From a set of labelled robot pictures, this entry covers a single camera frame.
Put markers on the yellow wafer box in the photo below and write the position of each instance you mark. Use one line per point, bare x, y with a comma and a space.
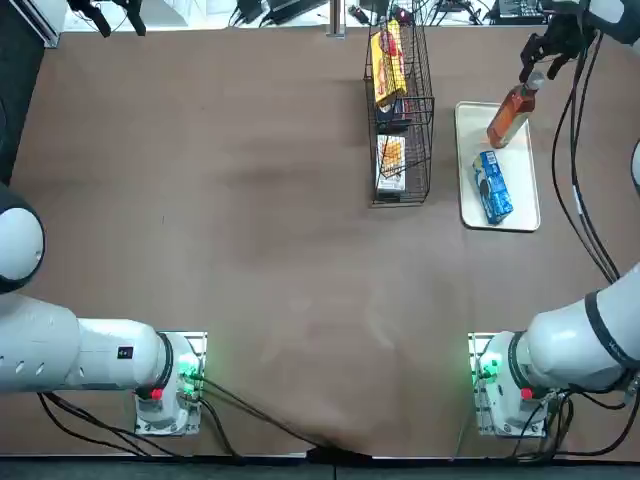
387, 70

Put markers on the black labelled power adapter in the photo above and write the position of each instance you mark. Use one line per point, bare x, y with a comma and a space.
520, 9

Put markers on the brown tea bottle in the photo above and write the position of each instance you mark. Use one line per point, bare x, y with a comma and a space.
510, 117

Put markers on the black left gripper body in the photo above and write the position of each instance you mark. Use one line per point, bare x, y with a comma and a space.
105, 2

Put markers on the blue Oreo cookie box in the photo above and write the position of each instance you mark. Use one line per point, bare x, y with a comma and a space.
492, 190

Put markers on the cream plastic tray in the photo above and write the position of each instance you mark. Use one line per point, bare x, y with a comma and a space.
467, 130

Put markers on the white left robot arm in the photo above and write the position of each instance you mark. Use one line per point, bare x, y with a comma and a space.
75, 350

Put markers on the white cracker box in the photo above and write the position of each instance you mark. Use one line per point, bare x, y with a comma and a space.
390, 160

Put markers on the white aluminium rail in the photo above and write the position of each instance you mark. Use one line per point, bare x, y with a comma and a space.
47, 20

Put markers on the aluminium camera post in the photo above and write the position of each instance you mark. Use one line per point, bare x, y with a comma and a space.
336, 20

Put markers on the black plug with red light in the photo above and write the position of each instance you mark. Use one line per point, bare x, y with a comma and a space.
405, 17
359, 15

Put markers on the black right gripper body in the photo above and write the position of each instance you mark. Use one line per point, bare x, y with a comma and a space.
570, 25

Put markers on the dark chocolate cookie box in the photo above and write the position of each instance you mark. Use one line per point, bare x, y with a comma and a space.
395, 115

